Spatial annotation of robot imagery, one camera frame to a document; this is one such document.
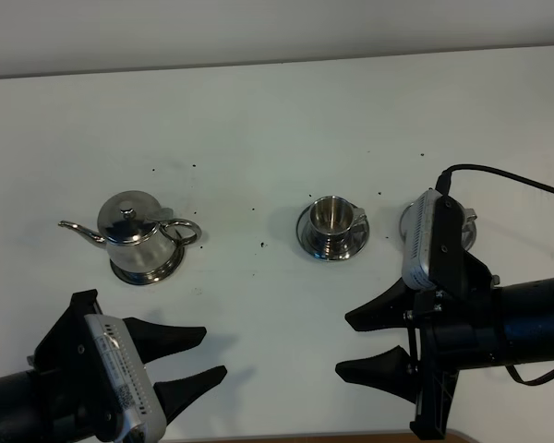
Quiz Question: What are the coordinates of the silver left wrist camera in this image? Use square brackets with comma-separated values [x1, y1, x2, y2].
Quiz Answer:
[85, 314, 166, 442]

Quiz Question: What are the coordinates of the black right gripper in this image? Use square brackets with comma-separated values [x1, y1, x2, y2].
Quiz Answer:
[334, 248, 509, 438]

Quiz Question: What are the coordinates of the black right camera cable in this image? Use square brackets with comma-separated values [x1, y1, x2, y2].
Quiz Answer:
[435, 163, 554, 201]

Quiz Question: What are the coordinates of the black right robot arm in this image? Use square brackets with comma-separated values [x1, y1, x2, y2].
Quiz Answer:
[335, 252, 554, 440]

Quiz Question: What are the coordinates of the steel teapot saucer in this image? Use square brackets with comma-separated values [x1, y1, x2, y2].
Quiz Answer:
[106, 243, 186, 285]

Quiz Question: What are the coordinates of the steel cup saucer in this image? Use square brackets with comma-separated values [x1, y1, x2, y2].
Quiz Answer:
[398, 201, 466, 243]
[295, 202, 369, 261]

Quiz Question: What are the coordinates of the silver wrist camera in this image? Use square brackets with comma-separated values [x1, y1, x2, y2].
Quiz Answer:
[85, 314, 166, 442]
[402, 189, 464, 296]

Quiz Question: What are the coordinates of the right steel cup saucer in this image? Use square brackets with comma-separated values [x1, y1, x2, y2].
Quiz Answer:
[398, 201, 466, 243]

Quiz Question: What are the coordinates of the left stainless steel teacup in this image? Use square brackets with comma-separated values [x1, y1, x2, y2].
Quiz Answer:
[307, 196, 369, 246]

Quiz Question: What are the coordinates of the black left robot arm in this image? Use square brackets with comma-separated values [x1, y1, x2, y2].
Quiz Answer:
[0, 290, 227, 442]

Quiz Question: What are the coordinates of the stainless steel teapot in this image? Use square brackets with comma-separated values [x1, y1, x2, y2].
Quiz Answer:
[58, 190, 202, 251]

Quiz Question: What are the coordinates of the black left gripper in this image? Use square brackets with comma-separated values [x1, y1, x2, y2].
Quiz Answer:
[33, 290, 227, 442]

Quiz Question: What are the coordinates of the right stainless steel teacup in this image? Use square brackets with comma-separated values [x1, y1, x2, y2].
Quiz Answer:
[462, 209, 477, 251]

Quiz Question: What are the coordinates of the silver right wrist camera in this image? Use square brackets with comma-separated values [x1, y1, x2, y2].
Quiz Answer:
[402, 189, 464, 296]

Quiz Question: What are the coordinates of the left steel cup saucer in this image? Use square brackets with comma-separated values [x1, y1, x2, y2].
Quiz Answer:
[295, 202, 369, 261]

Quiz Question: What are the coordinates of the stainless steel teacup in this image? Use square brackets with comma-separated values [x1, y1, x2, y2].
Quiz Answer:
[462, 209, 477, 251]
[307, 196, 369, 246]

